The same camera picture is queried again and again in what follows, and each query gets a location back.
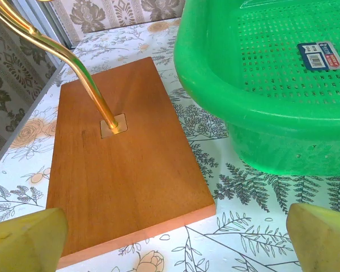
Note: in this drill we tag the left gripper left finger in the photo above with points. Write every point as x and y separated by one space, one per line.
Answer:
22 243

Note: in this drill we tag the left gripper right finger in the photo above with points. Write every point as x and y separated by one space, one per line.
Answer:
323 243

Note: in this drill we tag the floral tablecloth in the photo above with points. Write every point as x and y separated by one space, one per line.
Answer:
243 241

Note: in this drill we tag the wooden rack base board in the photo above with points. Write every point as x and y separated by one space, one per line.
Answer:
124 184

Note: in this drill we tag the red and gold candle holder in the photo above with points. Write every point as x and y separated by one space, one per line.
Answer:
82 73

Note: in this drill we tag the barcode sticker label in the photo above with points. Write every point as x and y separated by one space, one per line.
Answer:
320 56

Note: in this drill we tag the green basket with barcode sticker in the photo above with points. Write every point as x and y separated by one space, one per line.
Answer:
215 71

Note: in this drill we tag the aluminium frame post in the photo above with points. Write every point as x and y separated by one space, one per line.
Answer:
49 22

